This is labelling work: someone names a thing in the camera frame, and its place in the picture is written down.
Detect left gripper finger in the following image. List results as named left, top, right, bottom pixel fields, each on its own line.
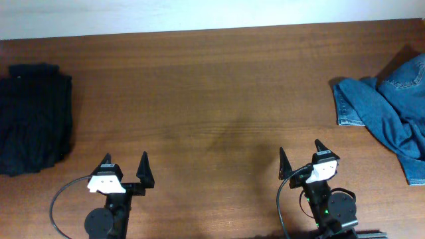
left=90, top=153, right=112, bottom=176
left=136, top=151, right=155, bottom=189

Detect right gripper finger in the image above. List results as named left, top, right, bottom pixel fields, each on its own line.
left=278, top=147, right=293, bottom=180
left=314, top=139, right=331, bottom=153

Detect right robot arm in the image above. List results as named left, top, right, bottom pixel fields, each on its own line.
left=276, top=139, right=358, bottom=238

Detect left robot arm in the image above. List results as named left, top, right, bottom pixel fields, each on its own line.
left=84, top=152, right=155, bottom=239

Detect black fabric storage container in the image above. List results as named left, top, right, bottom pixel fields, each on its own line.
left=1, top=63, right=72, bottom=177

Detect blue denim jeans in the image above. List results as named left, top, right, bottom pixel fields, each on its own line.
left=333, top=53, right=424, bottom=186

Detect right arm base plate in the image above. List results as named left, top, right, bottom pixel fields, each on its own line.
left=357, top=232, right=388, bottom=239

